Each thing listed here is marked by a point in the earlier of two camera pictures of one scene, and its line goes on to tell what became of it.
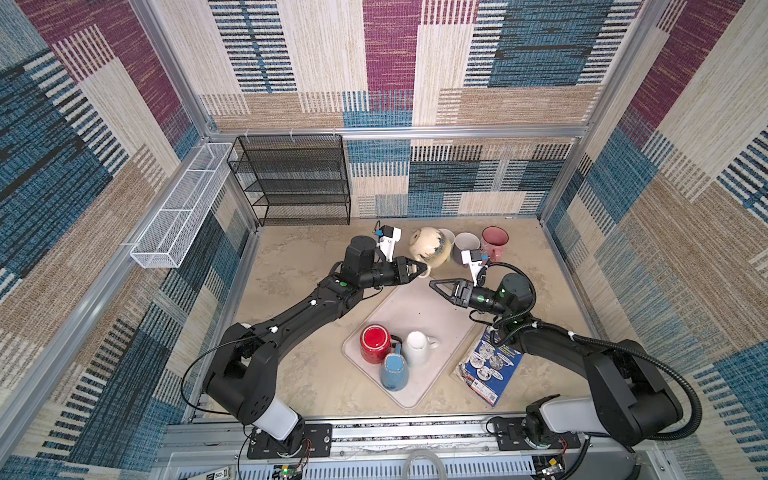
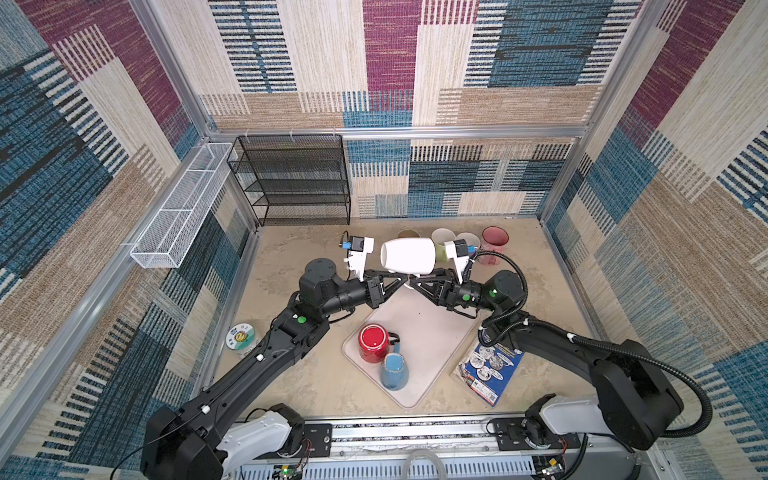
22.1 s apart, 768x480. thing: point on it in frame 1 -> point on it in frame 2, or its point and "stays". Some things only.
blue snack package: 489,368 stays
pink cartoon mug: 493,242 stays
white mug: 417,348 -> 416,255
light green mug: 449,238 stays
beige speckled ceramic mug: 429,247 -> 408,233
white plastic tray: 415,306 stays
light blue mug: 394,373 stays
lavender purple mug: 464,241 stays
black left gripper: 399,273 -> 373,292
